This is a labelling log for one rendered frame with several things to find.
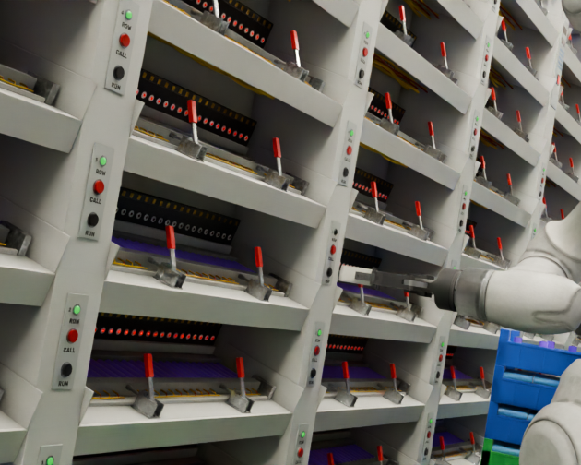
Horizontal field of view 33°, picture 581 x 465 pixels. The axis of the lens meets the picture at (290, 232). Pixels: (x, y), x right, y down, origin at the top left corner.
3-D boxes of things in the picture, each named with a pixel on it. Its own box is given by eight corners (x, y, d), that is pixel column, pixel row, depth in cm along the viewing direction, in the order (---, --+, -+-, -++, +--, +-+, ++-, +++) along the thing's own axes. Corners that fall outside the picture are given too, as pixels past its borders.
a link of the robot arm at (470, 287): (495, 323, 176) (464, 317, 179) (503, 272, 177) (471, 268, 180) (480, 320, 168) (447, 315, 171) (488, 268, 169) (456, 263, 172)
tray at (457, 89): (465, 114, 248) (488, 64, 247) (369, 42, 195) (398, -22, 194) (397, 89, 258) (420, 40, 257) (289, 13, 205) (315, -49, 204)
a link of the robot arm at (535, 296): (483, 337, 170) (506, 304, 181) (574, 352, 163) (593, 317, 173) (482, 280, 166) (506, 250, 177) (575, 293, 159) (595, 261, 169)
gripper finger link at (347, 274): (373, 286, 183) (372, 285, 183) (339, 280, 187) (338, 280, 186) (376, 270, 183) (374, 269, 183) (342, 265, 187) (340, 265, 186)
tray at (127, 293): (300, 331, 184) (321, 284, 183) (90, 311, 131) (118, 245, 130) (219, 286, 193) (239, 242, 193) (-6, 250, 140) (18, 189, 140)
